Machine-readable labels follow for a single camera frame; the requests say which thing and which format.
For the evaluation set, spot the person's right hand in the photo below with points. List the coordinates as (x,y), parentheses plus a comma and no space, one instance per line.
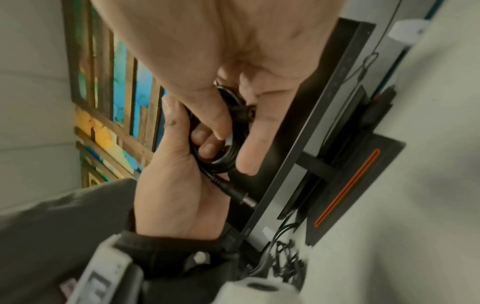
(210,38)

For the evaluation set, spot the person's left hand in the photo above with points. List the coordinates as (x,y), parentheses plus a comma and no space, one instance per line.
(172,193)

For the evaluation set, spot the grey fabric couch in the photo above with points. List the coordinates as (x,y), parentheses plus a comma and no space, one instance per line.
(56,237)

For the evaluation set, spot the black computer monitor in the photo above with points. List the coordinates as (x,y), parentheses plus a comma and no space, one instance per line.
(337,59)

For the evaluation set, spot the small black oval device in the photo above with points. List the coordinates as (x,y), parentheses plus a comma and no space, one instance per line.
(377,107)

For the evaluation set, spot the black red-striped monitor stand base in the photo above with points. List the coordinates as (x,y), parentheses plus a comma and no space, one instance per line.
(386,151)

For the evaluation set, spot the colourful wall painting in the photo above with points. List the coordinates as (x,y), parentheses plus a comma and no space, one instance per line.
(122,65)

